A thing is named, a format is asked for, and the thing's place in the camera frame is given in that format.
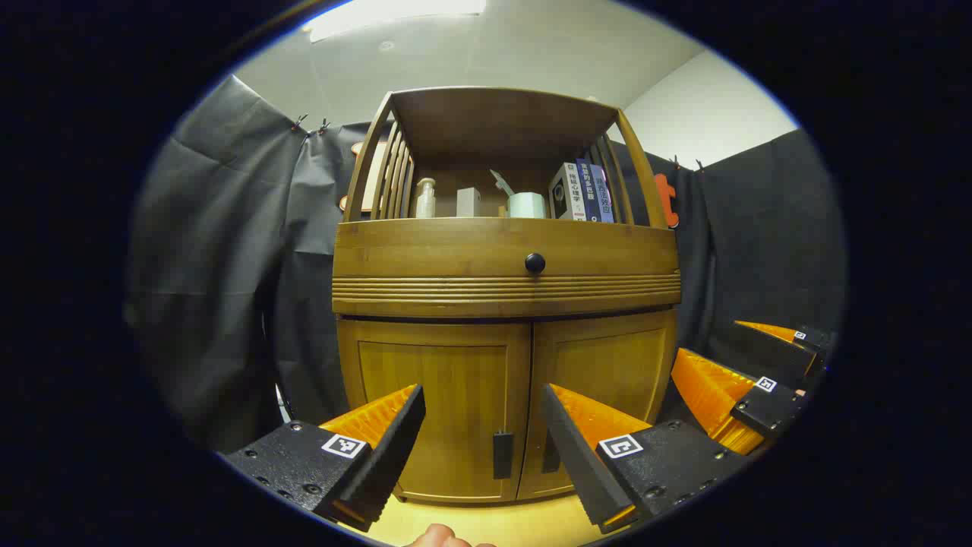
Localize dark blue book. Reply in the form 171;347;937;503
576;158;601;223

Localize black backdrop cloth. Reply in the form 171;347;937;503
125;74;847;457

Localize pale green tape roll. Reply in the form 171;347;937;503
507;192;548;220

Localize wooden shoe cabinet door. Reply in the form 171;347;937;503
518;310;678;501
338;319;532;504

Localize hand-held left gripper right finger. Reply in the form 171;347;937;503
541;383;749;534

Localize wooden cabinet drawer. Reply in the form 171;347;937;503
332;218;682;318

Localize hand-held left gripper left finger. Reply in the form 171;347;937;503
219;384;427;533

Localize wooden double-door shoe cabinet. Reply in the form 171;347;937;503
332;86;682;506

